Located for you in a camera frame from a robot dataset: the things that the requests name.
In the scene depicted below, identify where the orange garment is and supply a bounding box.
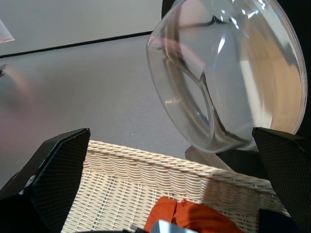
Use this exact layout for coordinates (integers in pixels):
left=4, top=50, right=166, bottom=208
left=144, top=196, right=246, bottom=233

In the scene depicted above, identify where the pale woven basket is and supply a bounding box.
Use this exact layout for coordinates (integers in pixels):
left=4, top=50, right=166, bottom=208
left=60, top=139, right=292, bottom=233

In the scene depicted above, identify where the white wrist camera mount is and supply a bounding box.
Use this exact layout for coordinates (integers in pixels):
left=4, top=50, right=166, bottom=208
left=150, top=219, right=188, bottom=233

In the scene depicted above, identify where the round glass washing machine door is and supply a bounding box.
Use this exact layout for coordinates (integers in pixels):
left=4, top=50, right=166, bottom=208
left=145, top=0, right=311, bottom=156

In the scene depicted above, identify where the navy blue garment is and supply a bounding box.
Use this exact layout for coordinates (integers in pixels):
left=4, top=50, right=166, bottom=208
left=258, top=208, right=301, bottom=233

